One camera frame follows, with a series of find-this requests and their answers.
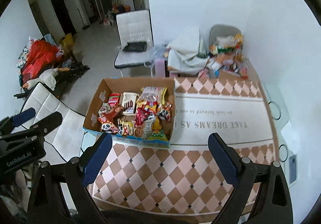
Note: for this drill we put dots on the orange panda snack packet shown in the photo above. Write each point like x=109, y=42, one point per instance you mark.
x=107, y=125

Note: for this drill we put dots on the near white padded chair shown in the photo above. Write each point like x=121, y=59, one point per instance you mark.
x=63, y=128

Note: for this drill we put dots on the orange noodle packet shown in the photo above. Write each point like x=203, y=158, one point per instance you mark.
x=151, y=94

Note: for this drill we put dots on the red snack packet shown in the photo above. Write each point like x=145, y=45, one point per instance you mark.
x=114, y=99

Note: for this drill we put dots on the brown cardboard box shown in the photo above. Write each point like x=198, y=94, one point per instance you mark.
x=135, y=110

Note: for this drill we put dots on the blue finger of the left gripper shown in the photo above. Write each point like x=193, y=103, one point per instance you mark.
x=23, y=117
x=47, y=124

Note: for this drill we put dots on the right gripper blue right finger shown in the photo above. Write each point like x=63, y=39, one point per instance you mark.
x=224, y=157

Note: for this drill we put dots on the white cloth pile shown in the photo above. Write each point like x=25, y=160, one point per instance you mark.
x=184, y=52

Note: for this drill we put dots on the white chocolate wafer packet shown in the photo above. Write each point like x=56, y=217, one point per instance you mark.
x=129, y=103

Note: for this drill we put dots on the pile of snack packets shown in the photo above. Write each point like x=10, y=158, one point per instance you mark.
x=225, y=55

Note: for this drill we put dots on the grey chair with snacks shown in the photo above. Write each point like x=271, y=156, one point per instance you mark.
x=225, y=34

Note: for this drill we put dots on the far white padded chair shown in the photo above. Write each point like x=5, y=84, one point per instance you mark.
x=134, y=27

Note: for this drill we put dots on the white padded chair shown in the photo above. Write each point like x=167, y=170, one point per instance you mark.
x=63, y=128
x=134, y=27

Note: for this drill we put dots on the red plastic bag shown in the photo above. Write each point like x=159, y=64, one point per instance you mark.
x=41, y=54

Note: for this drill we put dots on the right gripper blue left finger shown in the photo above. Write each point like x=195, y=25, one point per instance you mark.
x=92, y=160

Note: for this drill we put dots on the white goose plush toy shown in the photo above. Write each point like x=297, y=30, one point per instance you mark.
x=48, y=78

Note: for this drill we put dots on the pink box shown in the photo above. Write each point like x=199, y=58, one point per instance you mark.
x=160, y=68

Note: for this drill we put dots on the yellow panda snack packet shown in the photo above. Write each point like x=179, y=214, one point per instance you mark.
x=125, y=128

